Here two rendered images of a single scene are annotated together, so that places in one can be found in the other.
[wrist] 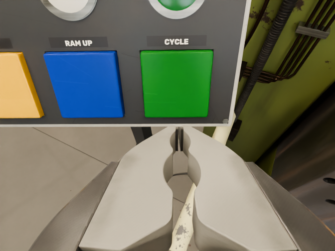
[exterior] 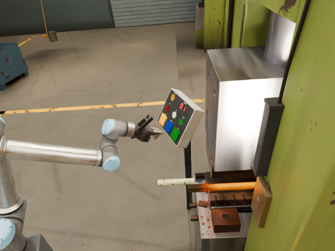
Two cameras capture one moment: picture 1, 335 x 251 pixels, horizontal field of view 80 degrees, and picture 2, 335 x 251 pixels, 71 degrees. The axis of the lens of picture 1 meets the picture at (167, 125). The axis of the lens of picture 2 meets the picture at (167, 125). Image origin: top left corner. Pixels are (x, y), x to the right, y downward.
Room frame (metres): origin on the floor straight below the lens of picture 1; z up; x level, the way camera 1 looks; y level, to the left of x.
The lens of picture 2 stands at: (-0.40, -1.11, 1.97)
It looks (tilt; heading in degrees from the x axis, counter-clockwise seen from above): 36 degrees down; 65
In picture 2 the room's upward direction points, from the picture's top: 5 degrees counter-clockwise
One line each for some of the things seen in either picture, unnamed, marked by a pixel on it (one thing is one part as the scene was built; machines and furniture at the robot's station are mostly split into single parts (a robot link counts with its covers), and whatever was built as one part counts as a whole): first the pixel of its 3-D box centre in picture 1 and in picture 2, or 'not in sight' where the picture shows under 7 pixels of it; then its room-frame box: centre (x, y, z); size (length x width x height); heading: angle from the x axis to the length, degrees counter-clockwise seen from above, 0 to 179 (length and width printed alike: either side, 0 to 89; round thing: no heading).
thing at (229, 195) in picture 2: not in sight; (248, 187); (0.28, -0.55, 0.96); 0.42 x 0.20 x 0.09; 152
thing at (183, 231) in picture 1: (207, 170); (187, 181); (0.18, -0.11, 0.62); 0.44 x 0.05 x 0.05; 152
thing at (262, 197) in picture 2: not in sight; (260, 201); (0.06, -0.79, 1.27); 0.09 x 0.02 x 0.17; 62
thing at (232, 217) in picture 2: not in sight; (225, 220); (0.06, -0.64, 0.95); 0.12 x 0.09 x 0.07; 152
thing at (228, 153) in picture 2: not in sight; (266, 112); (0.26, -0.59, 1.45); 0.42 x 0.39 x 0.40; 152
